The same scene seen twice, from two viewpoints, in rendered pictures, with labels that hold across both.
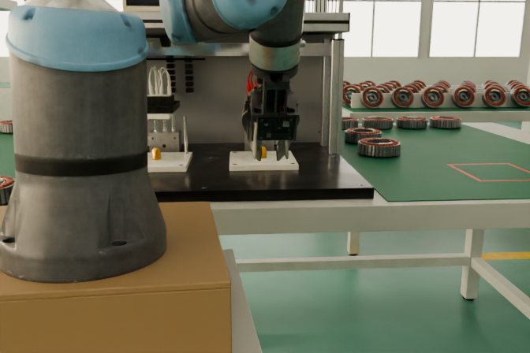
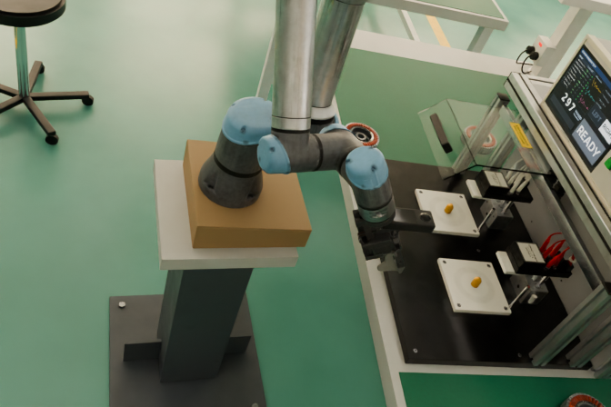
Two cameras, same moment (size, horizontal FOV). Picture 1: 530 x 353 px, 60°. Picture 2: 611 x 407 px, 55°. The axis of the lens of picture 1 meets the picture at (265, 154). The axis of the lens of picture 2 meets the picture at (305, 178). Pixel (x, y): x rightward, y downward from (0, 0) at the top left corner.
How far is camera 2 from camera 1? 118 cm
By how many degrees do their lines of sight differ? 70
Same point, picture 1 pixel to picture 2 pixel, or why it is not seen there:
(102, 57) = (228, 134)
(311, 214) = (375, 315)
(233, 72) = not seen: hidden behind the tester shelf
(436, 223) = not seen: outside the picture
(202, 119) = (548, 231)
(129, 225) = (215, 185)
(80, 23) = (228, 119)
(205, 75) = not seen: hidden behind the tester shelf
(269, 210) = (369, 285)
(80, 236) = (204, 173)
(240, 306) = (235, 254)
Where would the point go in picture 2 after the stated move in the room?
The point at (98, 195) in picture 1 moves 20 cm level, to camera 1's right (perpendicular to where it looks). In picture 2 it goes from (214, 169) to (206, 237)
